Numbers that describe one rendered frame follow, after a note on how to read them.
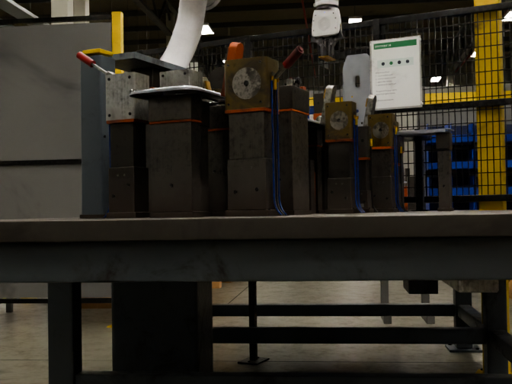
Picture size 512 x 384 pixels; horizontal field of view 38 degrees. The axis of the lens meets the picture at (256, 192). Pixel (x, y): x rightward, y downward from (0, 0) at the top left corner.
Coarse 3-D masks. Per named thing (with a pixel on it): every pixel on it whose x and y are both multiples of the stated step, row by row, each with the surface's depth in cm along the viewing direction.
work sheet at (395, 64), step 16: (384, 48) 322; (400, 48) 319; (416, 48) 316; (384, 64) 322; (400, 64) 318; (416, 64) 315; (384, 80) 322; (400, 80) 318; (416, 80) 315; (384, 96) 321; (400, 96) 318; (416, 96) 315
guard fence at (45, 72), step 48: (0, 48) 479; (48, 48) 476; (96, 48) 472; (0, 96) 478; (48, 96) 475; (0, 144) 478; (48, 144) 474; (0, 192) 477; (48, 192) 473; (0, 288) 475; (96, 288) 468
